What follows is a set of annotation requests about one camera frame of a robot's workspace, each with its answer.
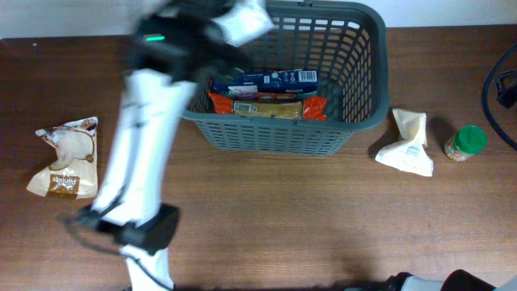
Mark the blue foil box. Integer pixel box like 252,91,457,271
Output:
210,70,319,100

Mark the orange pasta packet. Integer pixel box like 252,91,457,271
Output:
208,93,327,120

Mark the grey plastic basket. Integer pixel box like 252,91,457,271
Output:
183,1,389,156

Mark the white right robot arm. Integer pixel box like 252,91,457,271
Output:
375,108,496,291

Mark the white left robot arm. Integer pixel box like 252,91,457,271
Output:
63,1,273,290

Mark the green lid jar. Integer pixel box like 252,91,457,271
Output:
443,125,488,162

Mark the cream paper bag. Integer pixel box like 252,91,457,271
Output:
375,108,434,177

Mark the brown white rice bag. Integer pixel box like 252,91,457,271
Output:
27,116,99,200

